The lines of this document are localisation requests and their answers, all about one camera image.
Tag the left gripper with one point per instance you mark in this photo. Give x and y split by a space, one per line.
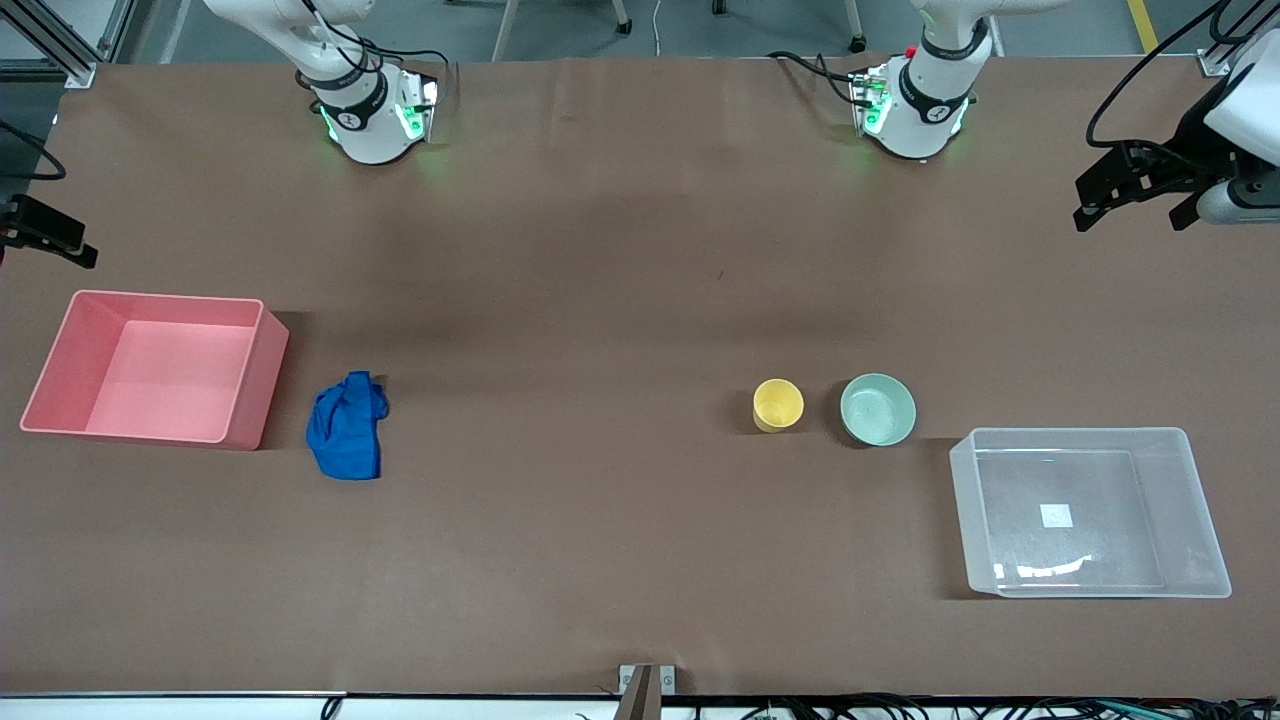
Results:
1192 136

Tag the light green bowl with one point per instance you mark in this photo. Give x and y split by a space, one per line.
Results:
878 410

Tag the blue cloth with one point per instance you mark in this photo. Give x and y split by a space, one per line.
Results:
348 430

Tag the yellow cup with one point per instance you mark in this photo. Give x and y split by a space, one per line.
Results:
778 405

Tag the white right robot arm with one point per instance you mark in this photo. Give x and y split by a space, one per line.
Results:
370 125

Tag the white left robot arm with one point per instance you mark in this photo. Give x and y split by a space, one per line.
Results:
925 110

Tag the clear plastic box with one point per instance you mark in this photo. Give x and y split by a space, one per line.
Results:
1180 560

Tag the pink plastic bin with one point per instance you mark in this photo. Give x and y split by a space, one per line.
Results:
160 375

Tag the rolling stand base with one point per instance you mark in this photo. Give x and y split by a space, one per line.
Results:
856 30

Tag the white square label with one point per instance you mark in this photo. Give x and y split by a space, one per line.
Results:
1056 516

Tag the brown paper table cover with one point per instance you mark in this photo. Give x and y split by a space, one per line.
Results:
640 300

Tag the aluminium frame post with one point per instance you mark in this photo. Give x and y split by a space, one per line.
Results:
1235 40
60 40

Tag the metal table edge bracket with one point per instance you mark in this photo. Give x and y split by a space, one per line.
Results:
640 690

